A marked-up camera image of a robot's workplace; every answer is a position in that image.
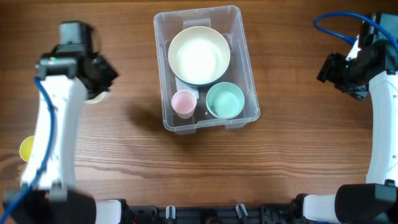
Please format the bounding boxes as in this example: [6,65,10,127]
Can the pale green cup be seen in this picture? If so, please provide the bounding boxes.
[84,91,111,105]

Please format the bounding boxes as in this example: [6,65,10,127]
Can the pink cup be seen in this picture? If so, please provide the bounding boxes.
[171,90,197,119]

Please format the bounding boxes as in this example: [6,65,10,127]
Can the cream beige bowl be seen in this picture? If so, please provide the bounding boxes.
[167,26,231,84]

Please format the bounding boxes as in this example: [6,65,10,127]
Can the mint green small bowl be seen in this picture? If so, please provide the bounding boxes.
[206,82,245,119]

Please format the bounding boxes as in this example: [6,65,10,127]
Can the dark blue bowl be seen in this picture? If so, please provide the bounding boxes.
[173,68,230,87]

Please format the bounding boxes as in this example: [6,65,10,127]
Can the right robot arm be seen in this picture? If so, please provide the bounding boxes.
[289,11,397,223]

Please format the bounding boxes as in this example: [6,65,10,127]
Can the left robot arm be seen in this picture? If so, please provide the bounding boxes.
[1,21,134,223]

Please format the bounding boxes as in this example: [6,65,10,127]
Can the clear plastic storage container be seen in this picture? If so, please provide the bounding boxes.
[154,5,260,134]

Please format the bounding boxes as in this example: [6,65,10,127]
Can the yellow cup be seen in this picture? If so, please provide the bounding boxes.
[19,136,35,162]

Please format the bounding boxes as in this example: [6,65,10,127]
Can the left blue cable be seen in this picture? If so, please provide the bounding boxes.
[0,76,57,224]

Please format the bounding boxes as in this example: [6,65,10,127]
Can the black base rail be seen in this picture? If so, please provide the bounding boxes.
[130,203,310,224]

